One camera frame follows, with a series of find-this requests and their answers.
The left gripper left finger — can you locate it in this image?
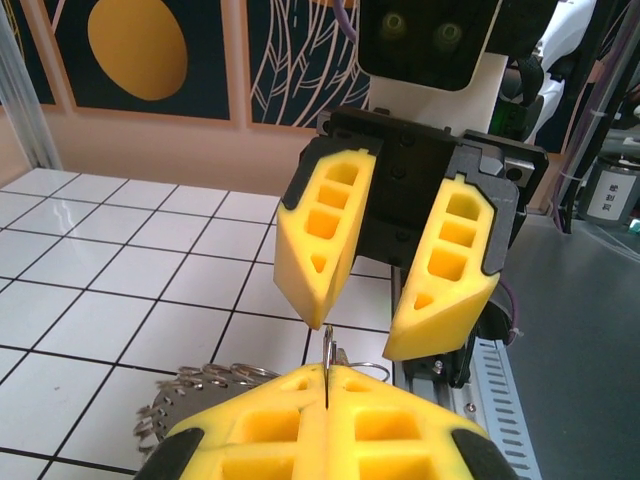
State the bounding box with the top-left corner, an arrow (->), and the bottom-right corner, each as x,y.
133,363 -> 329,480

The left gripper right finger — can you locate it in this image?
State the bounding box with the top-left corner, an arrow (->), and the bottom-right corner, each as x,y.
324,366 -> 519,480

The small silver split ring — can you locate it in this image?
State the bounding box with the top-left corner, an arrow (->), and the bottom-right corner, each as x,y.
321,323 -> 346,374

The grey canister with label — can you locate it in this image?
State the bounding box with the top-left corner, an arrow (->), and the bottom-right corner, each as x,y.
579,152 -> 640,226

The slotted grey cable duct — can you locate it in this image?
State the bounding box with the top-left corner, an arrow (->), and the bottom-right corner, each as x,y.
462,339 -> 544,480

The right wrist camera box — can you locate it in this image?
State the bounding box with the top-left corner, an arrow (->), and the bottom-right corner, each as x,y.
357,0 -> 512,135

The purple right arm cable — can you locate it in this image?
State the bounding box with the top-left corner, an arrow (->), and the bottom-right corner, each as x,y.
332,0 -> 621,346

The aluminium frame post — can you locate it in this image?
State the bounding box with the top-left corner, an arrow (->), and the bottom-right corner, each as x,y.
0,0 -> 64,174
564,29 -> 609,236

